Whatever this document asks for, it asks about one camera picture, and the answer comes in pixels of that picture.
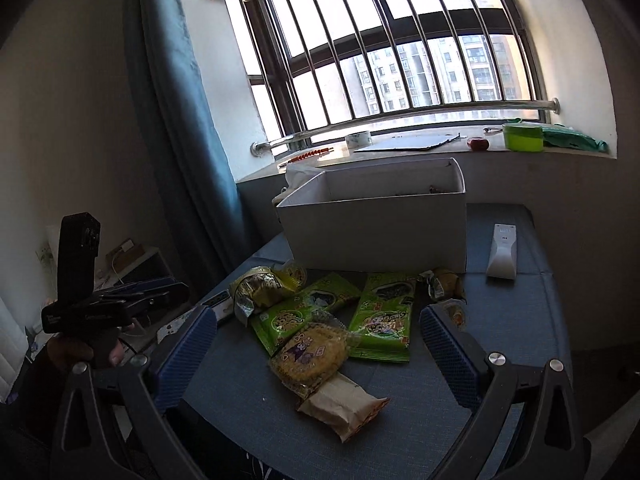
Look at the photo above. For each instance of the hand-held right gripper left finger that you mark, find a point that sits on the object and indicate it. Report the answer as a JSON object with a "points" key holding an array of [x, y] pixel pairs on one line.
{"points": [[182, 360]]}

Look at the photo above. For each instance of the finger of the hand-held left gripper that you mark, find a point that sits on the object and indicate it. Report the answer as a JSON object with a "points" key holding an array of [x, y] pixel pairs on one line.
{"points": [[147, 286], [165, 300]]}

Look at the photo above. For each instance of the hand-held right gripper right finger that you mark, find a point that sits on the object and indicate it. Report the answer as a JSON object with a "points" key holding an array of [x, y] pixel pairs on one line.
{"points": [[450, 360]]}

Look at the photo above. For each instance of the crinkled yellow green snack packet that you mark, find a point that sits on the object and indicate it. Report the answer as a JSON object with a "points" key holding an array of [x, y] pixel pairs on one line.
{"points": [[260, 287]]}

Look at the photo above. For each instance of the beige snack packet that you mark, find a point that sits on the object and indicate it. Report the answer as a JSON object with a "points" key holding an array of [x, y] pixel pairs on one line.
{"points": [[340, 405]]}

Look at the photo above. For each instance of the round yellow cracker packet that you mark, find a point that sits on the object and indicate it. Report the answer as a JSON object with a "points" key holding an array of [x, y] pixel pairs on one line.
{"points": [[310, 357]]}

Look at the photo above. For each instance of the white cardboard box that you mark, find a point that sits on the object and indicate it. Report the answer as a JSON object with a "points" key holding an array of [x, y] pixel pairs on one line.
{"points": [[375, 230]]}

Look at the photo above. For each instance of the person's left forearm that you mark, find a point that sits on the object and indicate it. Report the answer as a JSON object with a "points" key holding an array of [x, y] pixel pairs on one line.
{"points": [[32, 410]]}

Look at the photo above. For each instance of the person's left hand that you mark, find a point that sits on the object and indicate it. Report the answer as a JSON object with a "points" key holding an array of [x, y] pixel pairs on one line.
{"points": [[67, 352]]}

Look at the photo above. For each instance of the white cabinet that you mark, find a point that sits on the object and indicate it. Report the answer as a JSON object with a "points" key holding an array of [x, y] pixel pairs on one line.
{"points": [[145, 265]]}

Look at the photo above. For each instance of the small cardboard box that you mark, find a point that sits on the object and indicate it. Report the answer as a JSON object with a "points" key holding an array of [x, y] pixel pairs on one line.
{"points": [[125, 252]]}

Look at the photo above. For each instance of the white remote control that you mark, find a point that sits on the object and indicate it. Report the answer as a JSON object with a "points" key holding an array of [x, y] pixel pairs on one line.
{"points": [[501, 255]]}

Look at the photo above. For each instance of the blue curtain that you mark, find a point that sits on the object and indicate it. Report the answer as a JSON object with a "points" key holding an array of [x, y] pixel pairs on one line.
{"points": [[190, 135]]}

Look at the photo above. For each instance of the white plastic bag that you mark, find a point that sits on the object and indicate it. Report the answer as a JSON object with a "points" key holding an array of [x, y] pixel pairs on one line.
{"points": [[300, 175]]}

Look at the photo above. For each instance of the orange beaded stick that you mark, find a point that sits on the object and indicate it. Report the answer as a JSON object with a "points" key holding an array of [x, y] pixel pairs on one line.
{"points": [[307, 155]]}

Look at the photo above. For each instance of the small red round object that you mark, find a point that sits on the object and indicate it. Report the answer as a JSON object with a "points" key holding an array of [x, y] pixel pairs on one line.
{"points": [[478, 144]]}

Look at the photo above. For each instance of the flat cardboard sheet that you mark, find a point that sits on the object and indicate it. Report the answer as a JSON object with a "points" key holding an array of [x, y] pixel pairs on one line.
{"points": [[405, 143]]}

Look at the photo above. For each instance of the green round container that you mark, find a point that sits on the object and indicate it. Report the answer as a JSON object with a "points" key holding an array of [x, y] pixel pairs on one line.
{"points": [[522, 137]]}

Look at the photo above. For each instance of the clear tape roll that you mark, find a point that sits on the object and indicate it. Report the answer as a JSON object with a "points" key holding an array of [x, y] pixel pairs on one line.
{"points": [[358, 140]]}

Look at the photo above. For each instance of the green plastic bag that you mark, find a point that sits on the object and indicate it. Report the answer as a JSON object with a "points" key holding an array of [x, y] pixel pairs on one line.
{"points": [[575, 140]]}

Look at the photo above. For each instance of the metal window guard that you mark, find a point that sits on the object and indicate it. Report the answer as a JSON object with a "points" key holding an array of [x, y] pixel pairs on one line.
{"points": [[400, 60]]}

